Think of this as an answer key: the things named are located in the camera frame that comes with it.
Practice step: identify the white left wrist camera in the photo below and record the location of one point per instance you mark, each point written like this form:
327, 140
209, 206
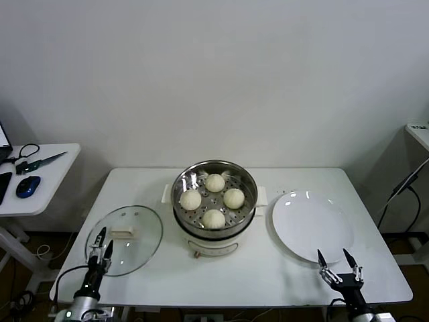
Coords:
100, 313

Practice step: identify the black phone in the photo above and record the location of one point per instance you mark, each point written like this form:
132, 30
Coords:
4, 188

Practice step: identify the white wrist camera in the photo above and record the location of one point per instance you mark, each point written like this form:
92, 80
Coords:
100, 313
387, 317

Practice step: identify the black laptop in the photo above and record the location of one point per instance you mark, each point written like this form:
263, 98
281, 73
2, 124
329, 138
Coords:
2, 137

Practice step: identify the white power strip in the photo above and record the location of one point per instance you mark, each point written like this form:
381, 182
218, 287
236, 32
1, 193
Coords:
204, 318

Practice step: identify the white round plate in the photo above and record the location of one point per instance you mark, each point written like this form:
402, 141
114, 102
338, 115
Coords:
311, 228

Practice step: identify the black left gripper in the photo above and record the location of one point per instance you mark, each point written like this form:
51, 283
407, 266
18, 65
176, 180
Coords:
95, 278

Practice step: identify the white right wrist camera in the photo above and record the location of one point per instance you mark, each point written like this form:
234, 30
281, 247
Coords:
387, 317

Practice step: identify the white steamed baozi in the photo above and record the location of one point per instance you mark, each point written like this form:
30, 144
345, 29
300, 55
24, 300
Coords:
214, 218
214, 182
234, 198
191, 200

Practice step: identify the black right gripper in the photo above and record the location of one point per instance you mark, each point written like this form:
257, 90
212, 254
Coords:
352, 290

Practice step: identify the blue computer mouse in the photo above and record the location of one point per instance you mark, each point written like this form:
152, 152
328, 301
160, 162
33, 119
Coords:
28, 186

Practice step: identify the stainless steel steamer basket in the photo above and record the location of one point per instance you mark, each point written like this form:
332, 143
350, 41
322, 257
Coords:
246, 188

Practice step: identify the green and black blade tool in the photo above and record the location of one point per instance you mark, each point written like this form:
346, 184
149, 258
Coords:
37, 163

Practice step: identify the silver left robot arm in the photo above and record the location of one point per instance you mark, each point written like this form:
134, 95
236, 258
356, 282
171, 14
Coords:
80, 307

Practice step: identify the white electric cooking pot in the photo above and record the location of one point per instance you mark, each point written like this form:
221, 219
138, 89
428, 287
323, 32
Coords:
211, 248

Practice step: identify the small white side table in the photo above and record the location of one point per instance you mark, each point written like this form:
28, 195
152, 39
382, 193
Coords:
60, 188

